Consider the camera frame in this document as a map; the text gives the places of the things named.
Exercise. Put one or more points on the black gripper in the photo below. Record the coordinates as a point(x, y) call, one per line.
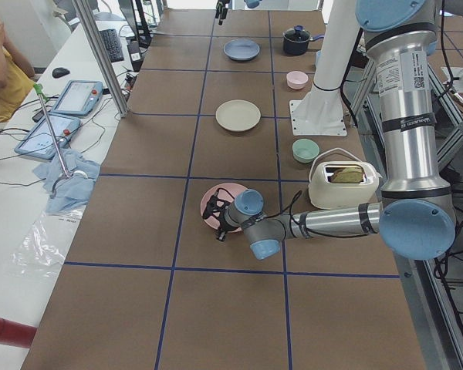
point(224, 223)

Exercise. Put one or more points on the pink plate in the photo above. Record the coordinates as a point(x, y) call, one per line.
point(235, 189)

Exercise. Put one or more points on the blue plate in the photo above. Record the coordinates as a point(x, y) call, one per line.
point(241, 50)

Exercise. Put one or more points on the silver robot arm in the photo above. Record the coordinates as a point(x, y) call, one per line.
point(415, 217)

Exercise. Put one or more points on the cream toaster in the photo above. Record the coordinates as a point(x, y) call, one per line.
point(326, 195)

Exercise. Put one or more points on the green bowl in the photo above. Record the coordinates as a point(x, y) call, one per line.
point(305, 150)

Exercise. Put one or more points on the cream plate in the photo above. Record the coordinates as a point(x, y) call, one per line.
point(238, 115)

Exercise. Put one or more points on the toast slice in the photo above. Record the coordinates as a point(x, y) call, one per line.
point(354, 174)

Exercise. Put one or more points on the blue cloth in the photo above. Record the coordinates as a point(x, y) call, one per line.
point(66, 194)

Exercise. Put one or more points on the pink bowl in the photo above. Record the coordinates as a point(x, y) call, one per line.
point(296, 80)

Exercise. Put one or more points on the clear plastic bag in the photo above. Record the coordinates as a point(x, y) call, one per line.
point(43, 250)

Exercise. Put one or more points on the teach pendant tablet far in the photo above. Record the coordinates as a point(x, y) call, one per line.
point(78, 98)

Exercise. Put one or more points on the teach pendant tablet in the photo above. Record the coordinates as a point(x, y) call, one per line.
point(78, 98)
point(39, 143)

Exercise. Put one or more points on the teach pendant tablet near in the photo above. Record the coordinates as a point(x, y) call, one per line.
point(39, 143)

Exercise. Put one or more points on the blue cup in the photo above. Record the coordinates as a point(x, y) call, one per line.
point(318, 56)

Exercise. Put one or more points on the dark blue pot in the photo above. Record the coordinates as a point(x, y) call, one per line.
point(297, 39)

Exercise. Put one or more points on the black keyboard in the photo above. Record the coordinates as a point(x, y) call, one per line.
point(112, 44)

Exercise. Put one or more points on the black computer mouse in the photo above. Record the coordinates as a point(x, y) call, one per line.
point(60, 72)

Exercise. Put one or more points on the metal reacher tool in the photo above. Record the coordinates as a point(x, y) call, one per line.
point(66, 174)

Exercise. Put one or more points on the red cylinder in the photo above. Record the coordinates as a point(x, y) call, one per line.
point(16, 334)

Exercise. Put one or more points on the person in yellow shirt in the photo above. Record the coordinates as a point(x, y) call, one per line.
point(16, 75)

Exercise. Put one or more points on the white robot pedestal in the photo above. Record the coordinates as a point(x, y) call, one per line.
point(320, 112)

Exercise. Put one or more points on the black overhead camera gripper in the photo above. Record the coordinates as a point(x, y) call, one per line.
point(221, 10)

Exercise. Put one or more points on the aluminium frame post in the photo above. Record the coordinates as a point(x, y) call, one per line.
point(88, 22)

